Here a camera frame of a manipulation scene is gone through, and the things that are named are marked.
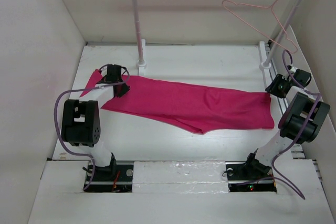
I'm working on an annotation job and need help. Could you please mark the pink trousers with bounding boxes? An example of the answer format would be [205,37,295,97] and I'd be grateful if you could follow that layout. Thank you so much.
[80,68,276,135]

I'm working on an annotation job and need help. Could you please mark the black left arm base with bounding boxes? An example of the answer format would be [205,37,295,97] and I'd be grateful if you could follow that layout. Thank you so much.
[83,164,134,193]

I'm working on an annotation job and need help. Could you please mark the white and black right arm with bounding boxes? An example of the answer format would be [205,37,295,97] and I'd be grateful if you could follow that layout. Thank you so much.
[241,71,330,180]

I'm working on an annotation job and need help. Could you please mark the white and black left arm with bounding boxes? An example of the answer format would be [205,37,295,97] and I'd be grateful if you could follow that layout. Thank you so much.
[60,64,130,180]

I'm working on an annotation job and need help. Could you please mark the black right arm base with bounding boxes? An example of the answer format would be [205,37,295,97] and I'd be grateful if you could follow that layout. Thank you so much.
[222,162,277,193]

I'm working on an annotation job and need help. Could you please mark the pink wire hanger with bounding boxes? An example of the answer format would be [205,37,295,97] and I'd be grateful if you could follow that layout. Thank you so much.
[222,0,299,54]

